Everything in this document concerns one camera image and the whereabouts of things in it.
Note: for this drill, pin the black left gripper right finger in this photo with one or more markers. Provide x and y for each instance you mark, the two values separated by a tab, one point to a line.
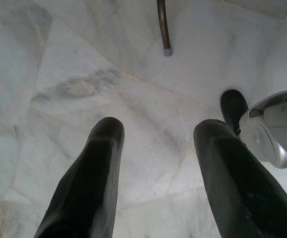
237	188

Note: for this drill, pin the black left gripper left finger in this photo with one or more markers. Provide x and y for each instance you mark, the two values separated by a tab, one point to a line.
89	183

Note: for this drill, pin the silver robot leg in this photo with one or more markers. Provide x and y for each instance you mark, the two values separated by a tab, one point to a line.
273	131

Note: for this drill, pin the black robot foot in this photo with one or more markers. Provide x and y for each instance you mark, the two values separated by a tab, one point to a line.
233	109

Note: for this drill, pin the brown metal chair leg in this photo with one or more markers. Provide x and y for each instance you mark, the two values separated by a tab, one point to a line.
164	27

